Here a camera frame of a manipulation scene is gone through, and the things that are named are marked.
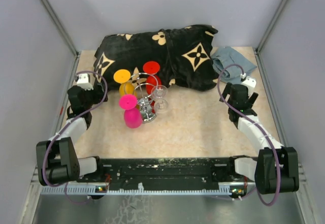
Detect yellow plastic wine glass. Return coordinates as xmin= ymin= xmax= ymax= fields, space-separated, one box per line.
xmin=113 ymin=69 xmax=137 ymax=97

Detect pink plastic wine glass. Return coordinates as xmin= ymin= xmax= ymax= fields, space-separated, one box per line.
xmin=119 ymin=94 xmax=142 ymax=129

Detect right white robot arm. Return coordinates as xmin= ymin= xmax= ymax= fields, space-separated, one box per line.
xmin=220 ymin=83 xmax=300 ymax=195

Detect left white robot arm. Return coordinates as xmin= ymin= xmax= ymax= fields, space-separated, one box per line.
xmin=36 ymin=84 xmax=108 ymax=187

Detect chrome wine glass rack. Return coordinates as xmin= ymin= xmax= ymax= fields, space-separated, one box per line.
xmin=130 ymin=72 xmax=157 ymax=123

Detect red plastic wine glass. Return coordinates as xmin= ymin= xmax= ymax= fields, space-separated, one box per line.
xmin=143 ymin=61 xmax=161 ymax=94

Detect clear wine glass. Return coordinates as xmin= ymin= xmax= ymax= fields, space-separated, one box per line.
xmin=151 ymin=85 xmax=169 ymax=114

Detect blue denim cloth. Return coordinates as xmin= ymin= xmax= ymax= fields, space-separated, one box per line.
xmin=211 ymin=47 xmax=257 ymax=84

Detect black patterned plush blanket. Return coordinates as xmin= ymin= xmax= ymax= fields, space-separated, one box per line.
xmin=93 ymin=24 xmax=219 ymax=91

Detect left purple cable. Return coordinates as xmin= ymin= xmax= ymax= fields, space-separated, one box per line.
xmin=42 ymin=71 xmax=108 ymax=205

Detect purple cable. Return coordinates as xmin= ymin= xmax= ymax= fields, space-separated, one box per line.
xmin=42 ymin=71 xmax=108 ymax=205
xmin=217 ymin=63 xmax=282 ymax=207

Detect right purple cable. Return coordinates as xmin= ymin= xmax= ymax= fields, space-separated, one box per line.
xmin=217 ymin=63 xmax=282 ymax=207

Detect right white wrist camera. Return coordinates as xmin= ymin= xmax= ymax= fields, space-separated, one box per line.
xmin=240 ymin=73 xmax=257 ymax=95

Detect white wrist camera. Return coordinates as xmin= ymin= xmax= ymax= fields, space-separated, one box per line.
xmin=76 ymin=73 xmax=94 ymax=90
xmin=240 ymin=73 xmax=257 ymax=95

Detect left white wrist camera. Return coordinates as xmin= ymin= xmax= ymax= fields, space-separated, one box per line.
xmin=76 ymin=73 xmax=94 ymax=90

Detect grey slotted cable duct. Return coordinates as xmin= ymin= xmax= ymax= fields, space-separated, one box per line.
xmin=41 ymin=182 xmax=252 ymax=198

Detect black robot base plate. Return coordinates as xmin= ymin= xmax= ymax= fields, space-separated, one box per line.
xmin=79 ymin=157 xmax=248 ymax=191

